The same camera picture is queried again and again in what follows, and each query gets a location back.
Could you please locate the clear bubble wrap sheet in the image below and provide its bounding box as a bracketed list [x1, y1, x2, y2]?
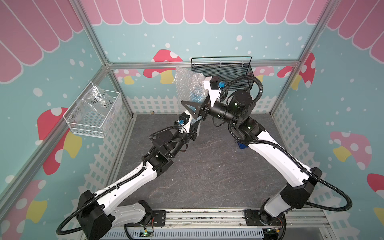
[174, 66, 209, 112]

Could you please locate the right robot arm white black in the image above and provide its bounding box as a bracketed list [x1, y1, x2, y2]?
[181, 75, 353, 225]

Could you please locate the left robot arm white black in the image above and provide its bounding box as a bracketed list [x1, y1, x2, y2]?
[56, 121, 201, 240]

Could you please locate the clear plastic bag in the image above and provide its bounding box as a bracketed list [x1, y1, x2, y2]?
[81, 85, 116, 120]

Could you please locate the small green circuit board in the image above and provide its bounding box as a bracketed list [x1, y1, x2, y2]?
[139, 230, 154, 238]

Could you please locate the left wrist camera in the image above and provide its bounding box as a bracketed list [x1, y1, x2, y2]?
[177, 111, 192, 134]

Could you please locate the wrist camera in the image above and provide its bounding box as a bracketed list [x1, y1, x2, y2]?
[203, 76, 221, 106]
[177, 111, 192, 134]

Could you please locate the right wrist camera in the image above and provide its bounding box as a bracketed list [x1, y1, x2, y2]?
[203, 76, 221, 106]

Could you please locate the black wire mesh basket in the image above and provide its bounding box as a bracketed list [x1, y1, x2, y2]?
[191, 56, 254, 86]

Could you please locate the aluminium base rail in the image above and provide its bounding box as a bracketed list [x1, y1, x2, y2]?
[101, 206, 334, 232]

